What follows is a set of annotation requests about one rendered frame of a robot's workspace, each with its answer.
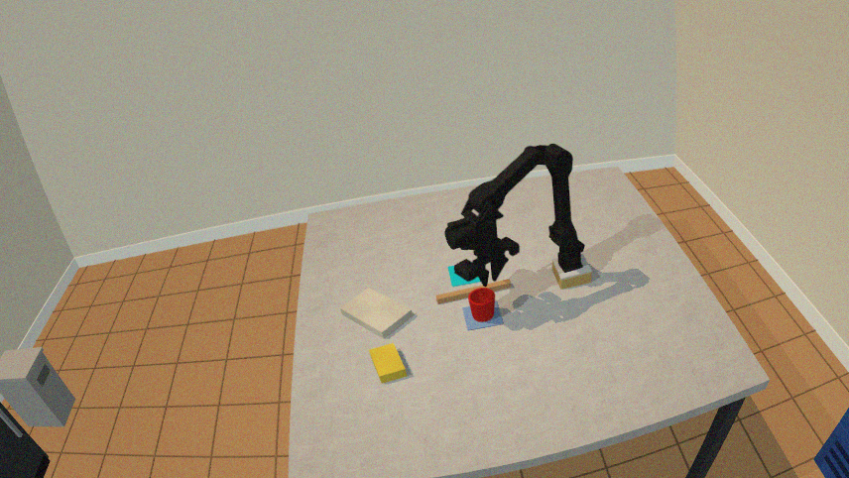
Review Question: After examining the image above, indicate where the tan wooden bar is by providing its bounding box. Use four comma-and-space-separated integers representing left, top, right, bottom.
436, 279, 511, 304

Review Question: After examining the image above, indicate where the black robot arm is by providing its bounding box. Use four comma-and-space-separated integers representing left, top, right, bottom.
444, 144, 585, 273

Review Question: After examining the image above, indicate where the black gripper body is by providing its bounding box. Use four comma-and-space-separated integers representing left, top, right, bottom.
454, 236, 520, 282

